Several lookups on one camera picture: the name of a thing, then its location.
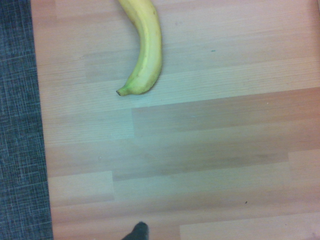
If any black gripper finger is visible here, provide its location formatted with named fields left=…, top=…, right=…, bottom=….
left=122, top=221, right=150, bottom=240

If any yellow banana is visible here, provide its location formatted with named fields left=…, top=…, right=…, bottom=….
left=115, top=0, right=163, bottom=97

